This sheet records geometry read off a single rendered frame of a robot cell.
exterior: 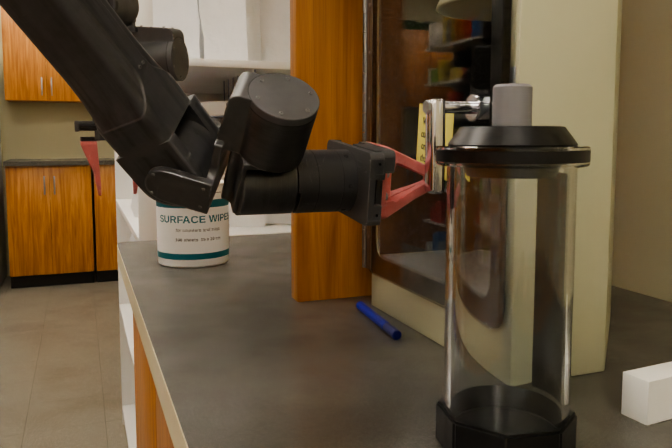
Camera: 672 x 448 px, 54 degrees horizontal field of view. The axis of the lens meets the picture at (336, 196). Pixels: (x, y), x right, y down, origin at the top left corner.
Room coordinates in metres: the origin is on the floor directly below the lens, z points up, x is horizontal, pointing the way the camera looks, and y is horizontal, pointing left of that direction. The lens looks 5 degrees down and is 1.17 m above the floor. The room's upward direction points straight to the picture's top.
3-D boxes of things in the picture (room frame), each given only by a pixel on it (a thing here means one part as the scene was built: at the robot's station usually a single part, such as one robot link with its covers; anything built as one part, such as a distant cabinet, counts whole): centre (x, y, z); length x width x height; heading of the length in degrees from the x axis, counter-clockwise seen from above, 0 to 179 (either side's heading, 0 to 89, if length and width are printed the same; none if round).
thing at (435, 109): (0.64, -0.11, 1.17); 0.05 x 0.03 x 0.10; 111
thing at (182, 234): (1.21, 0.26, 1.02); 0.13 x 0.13 x 0.15
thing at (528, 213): (0.48, -0.13, 1.06); 0.11 x 0.11 x 0.21
